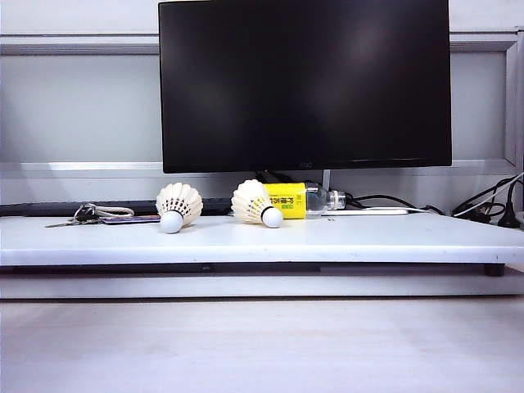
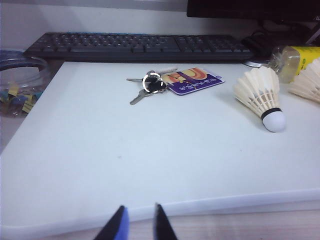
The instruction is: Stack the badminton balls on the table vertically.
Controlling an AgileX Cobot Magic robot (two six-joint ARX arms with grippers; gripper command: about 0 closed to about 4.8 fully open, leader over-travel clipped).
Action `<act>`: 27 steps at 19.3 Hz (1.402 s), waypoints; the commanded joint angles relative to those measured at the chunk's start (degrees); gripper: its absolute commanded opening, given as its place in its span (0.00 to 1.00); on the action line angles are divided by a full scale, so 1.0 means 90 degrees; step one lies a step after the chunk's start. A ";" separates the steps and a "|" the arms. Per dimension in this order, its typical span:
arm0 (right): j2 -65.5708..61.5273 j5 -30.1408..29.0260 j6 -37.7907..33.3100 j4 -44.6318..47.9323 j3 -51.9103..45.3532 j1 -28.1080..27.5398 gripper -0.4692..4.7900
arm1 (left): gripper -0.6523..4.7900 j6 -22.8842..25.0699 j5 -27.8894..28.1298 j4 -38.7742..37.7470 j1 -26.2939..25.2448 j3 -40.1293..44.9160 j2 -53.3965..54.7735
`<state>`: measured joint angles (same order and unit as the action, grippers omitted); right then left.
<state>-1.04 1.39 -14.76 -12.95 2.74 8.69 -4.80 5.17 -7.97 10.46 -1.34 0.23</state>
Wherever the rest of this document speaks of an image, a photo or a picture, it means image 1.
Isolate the white feather shuttlecock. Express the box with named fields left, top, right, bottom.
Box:
left=230, top=178, right=284, bottom=229
left=156, top=183, right=204, bottom=235

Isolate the aluminium partition frame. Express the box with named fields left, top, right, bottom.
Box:
left=0, top=28, right=524, bottom=183

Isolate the metal key bunch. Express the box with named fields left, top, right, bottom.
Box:
left=44, top=203, right=102, bottom=228

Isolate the black keyboard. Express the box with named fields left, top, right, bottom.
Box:
left=0, top=197, right=233, bottom=218

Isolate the white raised desk board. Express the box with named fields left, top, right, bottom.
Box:
left=0, top=211, right=524, bottom=278

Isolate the black power plug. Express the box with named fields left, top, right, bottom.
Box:
left=497, top=179, right=523, bottom=229

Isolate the purple plastic card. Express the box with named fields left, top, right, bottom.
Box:
left=102, top=215, right=162, bottom=225

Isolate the black computer monitor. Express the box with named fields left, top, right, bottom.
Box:
left=158, top=0, right=453, bottom=174

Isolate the yellow label plastic bottle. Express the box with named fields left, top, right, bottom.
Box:
left=261, top=182, right=348, bottom=221

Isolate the beige braided key strap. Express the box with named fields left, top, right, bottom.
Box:
left=92, top=206, right=136, bottom=219

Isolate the black cable bundle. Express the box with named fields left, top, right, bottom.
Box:
left=452, top=178, right=513, bottom=224

